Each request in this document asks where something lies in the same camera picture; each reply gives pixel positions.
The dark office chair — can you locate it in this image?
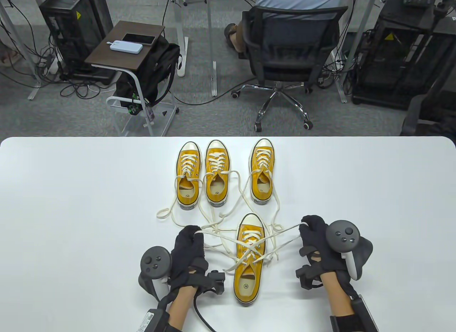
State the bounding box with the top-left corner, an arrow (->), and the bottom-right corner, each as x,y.
400,61 -> 456,137

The black smartphone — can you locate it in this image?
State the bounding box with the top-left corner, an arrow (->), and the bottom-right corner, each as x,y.
122,33 -> 156,45

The green bag accessory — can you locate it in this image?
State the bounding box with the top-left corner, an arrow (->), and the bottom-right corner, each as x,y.
128,92 -> 142,116

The black mesh office chair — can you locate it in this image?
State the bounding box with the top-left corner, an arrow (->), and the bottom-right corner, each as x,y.
232,6 -> 349,132

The person's right hand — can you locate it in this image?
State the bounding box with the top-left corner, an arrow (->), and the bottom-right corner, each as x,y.
296,215 -> 351,290

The light blue power bank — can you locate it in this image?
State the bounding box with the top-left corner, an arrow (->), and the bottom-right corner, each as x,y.
107,40 -> 144,55

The person's left forearm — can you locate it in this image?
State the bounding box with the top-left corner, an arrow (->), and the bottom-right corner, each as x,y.
167,286 -> 198,329

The person's right forearm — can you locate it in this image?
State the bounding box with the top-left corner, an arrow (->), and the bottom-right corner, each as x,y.
320,271 -> 357,318

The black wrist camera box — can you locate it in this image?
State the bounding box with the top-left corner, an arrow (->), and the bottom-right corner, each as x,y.
135,308 -> 170,332
351,295 -> 380,332

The tangle of black cables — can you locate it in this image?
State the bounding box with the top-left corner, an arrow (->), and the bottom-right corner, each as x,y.
0,0 -> 102,99

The black sandal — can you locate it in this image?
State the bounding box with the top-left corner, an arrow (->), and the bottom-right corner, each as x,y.
224,23 -> 237,47

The white desk leg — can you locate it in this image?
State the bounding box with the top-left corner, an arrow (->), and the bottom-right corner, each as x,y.
168,0 -> 188,77
335,0 -> 378,103
207,0 -> 218,97
0,0 -> 40,101

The person's left hand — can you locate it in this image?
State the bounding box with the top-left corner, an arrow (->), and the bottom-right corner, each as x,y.
167,225 -> 226,295

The brown side table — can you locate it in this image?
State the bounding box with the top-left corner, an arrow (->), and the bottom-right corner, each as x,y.
85,20 -> 180,137

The gray handheld controller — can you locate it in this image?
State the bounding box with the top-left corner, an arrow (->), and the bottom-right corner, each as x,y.
138,246 -> 172,303
326,221 -> 374,281

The white shoe lace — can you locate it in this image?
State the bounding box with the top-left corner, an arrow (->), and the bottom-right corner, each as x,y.
194,223 -> 309,274
157,155 -> 232,236
204,152 -> 278,261
197,150 -> 292,247

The black computer rack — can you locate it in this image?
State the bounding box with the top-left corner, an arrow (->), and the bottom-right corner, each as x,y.
352,0 -> 456,111

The black computer tower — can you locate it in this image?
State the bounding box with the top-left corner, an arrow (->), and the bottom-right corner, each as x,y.
39,0 -> 114,86

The black backpack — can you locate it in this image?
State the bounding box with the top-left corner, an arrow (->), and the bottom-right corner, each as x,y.
115,35 -> 182,116

